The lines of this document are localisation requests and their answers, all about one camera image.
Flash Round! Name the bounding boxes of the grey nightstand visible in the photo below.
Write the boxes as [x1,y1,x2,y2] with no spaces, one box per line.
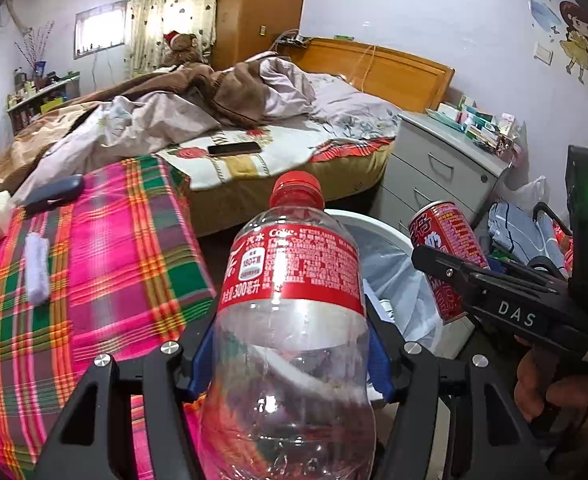
[371,112,513,234]

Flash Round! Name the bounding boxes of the wall shelf with items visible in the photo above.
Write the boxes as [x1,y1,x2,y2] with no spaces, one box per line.
[6,72,80,136]

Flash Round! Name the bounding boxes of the black smartphone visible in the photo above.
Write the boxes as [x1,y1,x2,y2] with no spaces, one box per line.
[207,142,261,157]

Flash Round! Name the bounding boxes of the brown blanket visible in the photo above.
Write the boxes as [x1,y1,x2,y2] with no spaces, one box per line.
[0,61,268,193]

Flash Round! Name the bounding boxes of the dried branch vase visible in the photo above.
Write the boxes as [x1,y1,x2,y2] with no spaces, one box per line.
[15,21,54,79]

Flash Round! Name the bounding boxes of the small window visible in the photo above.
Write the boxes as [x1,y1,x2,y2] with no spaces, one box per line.
[74,0,127,58]

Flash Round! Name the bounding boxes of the patterned curtain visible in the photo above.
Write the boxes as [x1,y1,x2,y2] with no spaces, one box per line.
[124,0,217,78]

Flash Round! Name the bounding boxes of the small red drink can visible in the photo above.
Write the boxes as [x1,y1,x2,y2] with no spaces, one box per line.
[409,200,490,324]

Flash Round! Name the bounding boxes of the brown teddy bear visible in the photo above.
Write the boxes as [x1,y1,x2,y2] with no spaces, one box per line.
[163,30,204,67]

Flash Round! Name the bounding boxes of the light pink duvet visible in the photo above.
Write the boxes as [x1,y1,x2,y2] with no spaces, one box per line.
[10,52,401,202]

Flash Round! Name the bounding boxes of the pink green plaid cloth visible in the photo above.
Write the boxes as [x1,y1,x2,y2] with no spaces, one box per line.
[0,156,215,479]

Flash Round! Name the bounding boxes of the clear cola plastic bottle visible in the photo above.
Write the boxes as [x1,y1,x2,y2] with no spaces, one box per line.
[197,171,376,479]

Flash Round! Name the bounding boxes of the white foam net piece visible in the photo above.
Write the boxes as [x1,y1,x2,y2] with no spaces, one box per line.
[24,232,50,307]

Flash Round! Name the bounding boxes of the white trash bin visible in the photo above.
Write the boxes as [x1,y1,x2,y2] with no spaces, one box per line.
[327,209,472,359]

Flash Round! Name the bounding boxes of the floral bed sheet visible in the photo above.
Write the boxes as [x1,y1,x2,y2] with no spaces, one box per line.
[157,119,399,191]

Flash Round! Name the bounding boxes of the wooden headboard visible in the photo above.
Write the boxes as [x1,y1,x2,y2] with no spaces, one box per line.
[279,38,454,113]

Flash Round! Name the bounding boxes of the person's right hand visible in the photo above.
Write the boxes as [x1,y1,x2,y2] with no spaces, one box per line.
[514,351,588,432]

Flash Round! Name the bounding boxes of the dark blue glasses case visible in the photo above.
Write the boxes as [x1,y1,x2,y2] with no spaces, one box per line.
[23,174,85,214]

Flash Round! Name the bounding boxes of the wooden wardrobe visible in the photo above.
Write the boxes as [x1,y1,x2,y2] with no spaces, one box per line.
[210,0,303,70]

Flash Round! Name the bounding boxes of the cartoon girl wall sticker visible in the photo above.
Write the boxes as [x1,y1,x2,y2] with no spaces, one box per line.
[559,0,588,84]

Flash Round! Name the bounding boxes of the blue bag on floor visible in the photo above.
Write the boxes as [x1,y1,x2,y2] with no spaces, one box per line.
[488,202,569,278]

